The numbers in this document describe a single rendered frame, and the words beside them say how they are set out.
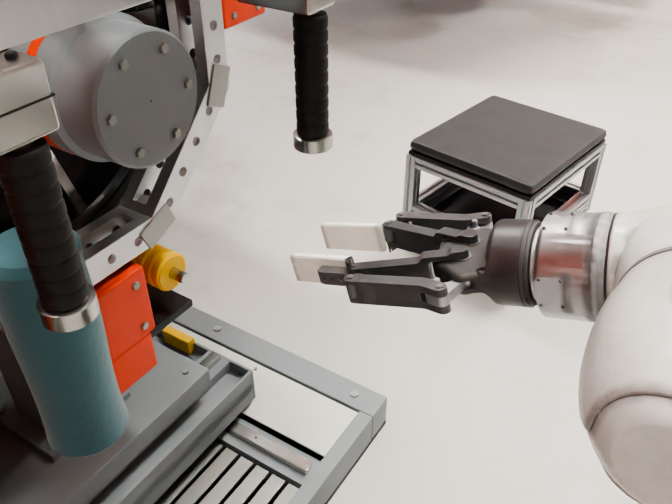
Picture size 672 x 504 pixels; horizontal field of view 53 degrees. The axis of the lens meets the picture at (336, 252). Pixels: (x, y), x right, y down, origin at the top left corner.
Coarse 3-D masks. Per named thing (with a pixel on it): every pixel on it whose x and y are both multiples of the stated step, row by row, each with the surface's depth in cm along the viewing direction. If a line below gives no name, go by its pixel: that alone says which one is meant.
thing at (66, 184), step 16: (160, 0) 88; (144, 16) 89; (160, 16) 89; (64, 160) 95; (80, 160) 94; (64, 176) 86; (80, 176) 93; (96, 176) 92; (112, 176) 91; (0, 192) 93; (64, 192) 87; (80, 192) 91; (96, 192) 90; (112, 192) 91; (0, 208) 90; (80, 208) 89; (96, 208) 90; (0, 224) 87; (80, 224) 88
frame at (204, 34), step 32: (192, 0) 83; (192, 32) 89; (224, 64) 90; (224, 96) 91; (192, 128) 88; (192, 160) 90; (128, 192) 90; (160, 192) 88; (96, 224) 86; (128, 224) 86; (160, 224) 89; (96, 256) 81; (128, 256) 86
